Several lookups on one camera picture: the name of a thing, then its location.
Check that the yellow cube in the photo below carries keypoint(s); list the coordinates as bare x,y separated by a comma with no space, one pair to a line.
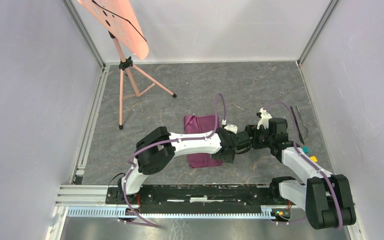
314,159

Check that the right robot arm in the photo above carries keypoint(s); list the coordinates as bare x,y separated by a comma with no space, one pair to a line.
325,197

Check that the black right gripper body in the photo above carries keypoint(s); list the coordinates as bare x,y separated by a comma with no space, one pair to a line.
261,138

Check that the pink music stand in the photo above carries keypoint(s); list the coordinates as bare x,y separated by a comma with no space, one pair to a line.
119,18

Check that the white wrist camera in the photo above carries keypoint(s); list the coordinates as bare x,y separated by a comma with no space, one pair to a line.
264,118
231,128

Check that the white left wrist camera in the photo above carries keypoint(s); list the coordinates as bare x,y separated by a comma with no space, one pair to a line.
231,128

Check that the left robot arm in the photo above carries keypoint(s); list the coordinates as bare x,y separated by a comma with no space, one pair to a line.
158,148

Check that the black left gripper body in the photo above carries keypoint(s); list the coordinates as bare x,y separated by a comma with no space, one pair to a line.
229,158

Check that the black knife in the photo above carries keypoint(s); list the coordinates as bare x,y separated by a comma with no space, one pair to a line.
300,136

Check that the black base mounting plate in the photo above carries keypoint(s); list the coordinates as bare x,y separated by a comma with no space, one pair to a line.
205,199

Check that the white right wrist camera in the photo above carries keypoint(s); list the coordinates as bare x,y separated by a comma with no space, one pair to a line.
264,118

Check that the slotted cable duct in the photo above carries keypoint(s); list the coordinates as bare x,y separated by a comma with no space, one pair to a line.
125,213

